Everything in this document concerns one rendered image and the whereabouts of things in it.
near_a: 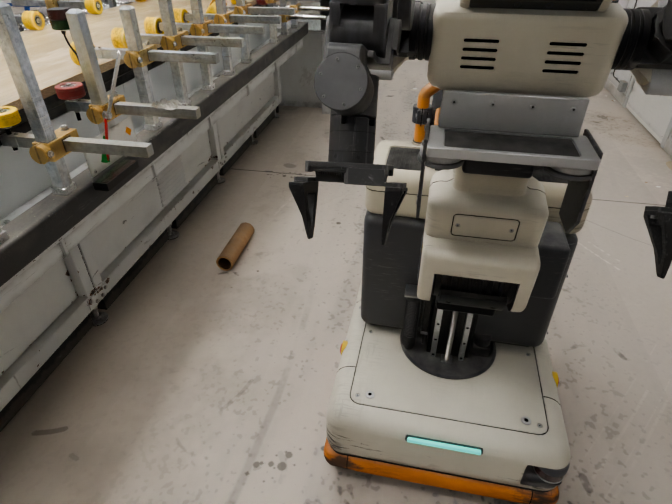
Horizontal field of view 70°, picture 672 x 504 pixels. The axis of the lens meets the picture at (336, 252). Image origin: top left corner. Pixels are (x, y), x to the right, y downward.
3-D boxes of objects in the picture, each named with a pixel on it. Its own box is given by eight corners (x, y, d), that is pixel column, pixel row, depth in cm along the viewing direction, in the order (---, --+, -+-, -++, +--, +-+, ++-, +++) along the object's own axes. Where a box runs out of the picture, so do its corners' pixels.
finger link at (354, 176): (397, 250, 57) (403, 170, 55) (339, 245, 59) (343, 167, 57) (403, 242, 63) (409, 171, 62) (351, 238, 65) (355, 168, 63)
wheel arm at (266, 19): (282, 23, 222) (281, 14, 220) (279, 24, 219) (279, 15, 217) (181, 19, 230) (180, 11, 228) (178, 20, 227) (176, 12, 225)
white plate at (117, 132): (139, 144, 162) (132, 115, 156) (93, 178, 141) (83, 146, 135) (137, 144, 162) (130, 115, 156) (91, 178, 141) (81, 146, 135)
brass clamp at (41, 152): (84, 145, 135) (78, 128, 132) (52, 165, 124) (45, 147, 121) (64, 144, 136) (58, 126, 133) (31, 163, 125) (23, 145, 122)
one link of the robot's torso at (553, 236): (430, 272, 127) (442, 189, 113) (542, 286, 122) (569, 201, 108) (424, 344, 106) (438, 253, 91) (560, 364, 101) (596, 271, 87)
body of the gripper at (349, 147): (386, 180, 56) (390, 115, 55) (303, 175, 58) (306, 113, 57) (393, 180, 62) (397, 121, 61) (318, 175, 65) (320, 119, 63)
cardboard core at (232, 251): (253, 223, 239) (231, 257, 215) (255, 236, 243) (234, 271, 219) (238, 221, 240) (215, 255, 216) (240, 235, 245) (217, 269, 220)
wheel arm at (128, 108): (202, 118, 147) (199, 104, 145) (197, 122, 144) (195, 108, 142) (74, 110, 154) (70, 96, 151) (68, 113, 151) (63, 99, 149)
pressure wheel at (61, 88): (98, 116, 156) (87, 80, 150) (83, 125, 150) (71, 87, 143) (76, 115, 157) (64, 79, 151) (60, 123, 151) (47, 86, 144)
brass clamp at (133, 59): (160, 59, 168) (157, 44, 165) (141, 69, 157) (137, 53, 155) (144, 58, 169) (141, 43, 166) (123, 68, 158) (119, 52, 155)
